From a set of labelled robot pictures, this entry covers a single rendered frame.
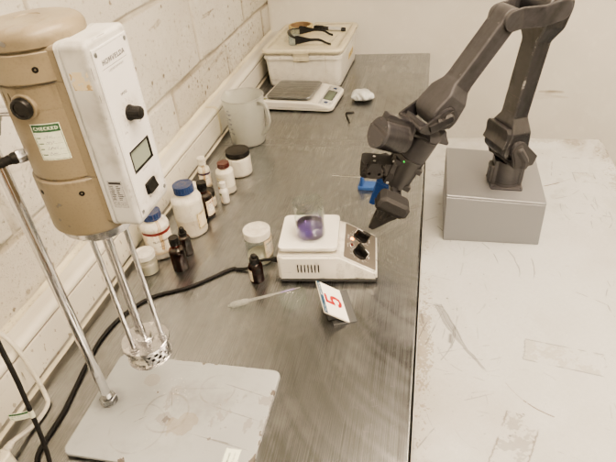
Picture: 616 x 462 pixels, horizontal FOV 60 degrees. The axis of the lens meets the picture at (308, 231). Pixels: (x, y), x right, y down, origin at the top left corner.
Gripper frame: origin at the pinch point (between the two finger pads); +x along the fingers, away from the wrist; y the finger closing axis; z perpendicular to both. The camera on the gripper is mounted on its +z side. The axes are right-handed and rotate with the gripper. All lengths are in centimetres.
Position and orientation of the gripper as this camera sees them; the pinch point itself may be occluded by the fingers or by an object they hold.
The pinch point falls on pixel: (379, 203)
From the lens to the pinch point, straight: 109.3
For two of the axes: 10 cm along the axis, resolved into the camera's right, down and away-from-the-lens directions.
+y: -1.1, 5.7, -8.1
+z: -9.0, -4.1, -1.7
